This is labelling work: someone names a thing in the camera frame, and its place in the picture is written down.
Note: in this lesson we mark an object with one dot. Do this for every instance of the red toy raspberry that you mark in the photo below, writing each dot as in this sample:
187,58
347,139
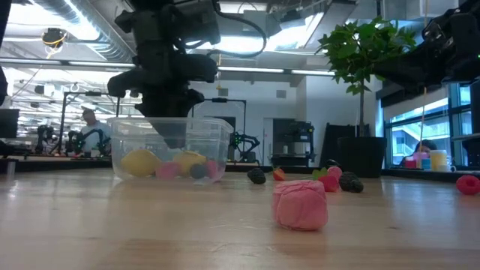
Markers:
468,185

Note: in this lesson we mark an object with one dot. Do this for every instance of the black background robot arm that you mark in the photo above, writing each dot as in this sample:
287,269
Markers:
243,142
75,140
43,137

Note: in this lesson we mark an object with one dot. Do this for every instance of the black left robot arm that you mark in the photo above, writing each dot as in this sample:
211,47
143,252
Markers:
157,22

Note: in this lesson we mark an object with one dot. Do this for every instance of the grey ceiling unit box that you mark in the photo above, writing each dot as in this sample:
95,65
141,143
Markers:
258,22

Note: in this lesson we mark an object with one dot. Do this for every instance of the black leaning panel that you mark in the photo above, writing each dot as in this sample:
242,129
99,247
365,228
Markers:
333,142

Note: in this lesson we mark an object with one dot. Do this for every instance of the blue plastic cup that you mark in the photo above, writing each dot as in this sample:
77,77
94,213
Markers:
426,164

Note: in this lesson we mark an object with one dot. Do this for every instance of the pink toy raspberry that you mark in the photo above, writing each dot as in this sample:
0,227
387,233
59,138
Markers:
335,171

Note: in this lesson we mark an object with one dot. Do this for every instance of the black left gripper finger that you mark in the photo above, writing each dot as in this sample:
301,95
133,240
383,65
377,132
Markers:
172,120

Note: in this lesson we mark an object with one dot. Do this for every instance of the clear plastic tupperware container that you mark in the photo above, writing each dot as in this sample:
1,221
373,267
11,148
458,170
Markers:
213,138

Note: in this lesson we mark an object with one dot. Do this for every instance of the yellow toy lemon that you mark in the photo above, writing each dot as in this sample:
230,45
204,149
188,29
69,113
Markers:
187,159
139,163

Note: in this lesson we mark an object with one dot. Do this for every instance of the small dark toy berry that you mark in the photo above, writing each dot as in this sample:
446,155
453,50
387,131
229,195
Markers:
358,186

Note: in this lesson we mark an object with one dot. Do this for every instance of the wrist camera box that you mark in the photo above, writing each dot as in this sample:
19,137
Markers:
437,30
198,22

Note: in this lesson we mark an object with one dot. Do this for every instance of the green leafy potted tree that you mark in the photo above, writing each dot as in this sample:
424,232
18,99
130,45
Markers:
352,52

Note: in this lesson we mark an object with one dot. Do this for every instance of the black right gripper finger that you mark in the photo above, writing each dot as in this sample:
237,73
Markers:
405,63

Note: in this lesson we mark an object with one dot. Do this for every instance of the black yellow ceiling device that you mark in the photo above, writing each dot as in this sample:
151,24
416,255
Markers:
54,37

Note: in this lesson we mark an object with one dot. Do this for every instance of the black plant pot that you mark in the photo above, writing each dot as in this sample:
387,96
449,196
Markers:
362,157

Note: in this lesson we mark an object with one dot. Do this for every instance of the pink plastic cup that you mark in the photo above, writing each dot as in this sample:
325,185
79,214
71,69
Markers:
420,155

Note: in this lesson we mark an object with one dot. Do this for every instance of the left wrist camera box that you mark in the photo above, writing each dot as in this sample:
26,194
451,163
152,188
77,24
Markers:
198,22

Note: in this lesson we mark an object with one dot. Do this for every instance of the small red toy strawberry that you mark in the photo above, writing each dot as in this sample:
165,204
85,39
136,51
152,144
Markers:
279,174

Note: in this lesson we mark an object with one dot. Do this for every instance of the black equipment rack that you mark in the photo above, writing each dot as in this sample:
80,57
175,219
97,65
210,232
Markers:
288,135

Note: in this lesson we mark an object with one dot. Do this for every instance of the large red toy strawberry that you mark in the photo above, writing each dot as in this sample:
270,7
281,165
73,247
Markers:
213,169

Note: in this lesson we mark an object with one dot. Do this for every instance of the black toy blackberry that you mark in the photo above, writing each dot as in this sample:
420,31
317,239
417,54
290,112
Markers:
347,179
257,176

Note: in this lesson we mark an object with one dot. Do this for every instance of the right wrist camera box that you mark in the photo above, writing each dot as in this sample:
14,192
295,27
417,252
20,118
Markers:
437,30

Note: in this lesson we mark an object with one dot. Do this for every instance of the large ribbed air duct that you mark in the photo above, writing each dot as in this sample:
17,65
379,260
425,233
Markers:
93,33

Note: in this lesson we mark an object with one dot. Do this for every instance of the yellow white cup stack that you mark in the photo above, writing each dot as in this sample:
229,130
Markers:
438,159

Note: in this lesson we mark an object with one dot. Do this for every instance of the person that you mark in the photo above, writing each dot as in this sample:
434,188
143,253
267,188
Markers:
427,144
90,116

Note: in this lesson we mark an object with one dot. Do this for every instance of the black computer monitor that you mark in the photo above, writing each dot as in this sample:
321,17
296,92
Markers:
8,123

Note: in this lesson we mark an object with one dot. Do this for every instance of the grey wall vent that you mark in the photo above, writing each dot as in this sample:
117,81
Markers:
281,94
223,92

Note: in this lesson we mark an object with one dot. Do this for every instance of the black aluminium table frame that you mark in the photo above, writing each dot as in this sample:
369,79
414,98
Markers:
412,174

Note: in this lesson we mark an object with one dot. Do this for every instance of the red plastic cup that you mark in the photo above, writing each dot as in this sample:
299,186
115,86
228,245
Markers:
410,164

